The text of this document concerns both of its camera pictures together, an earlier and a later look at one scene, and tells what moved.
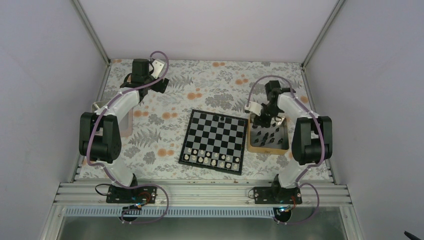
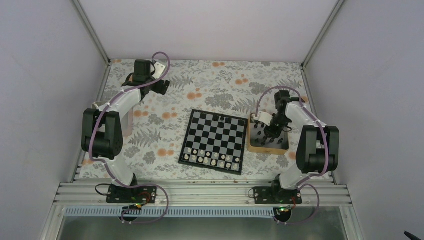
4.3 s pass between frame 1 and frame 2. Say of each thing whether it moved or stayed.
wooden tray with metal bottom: stayed
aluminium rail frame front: stayed
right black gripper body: moved
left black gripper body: stayed
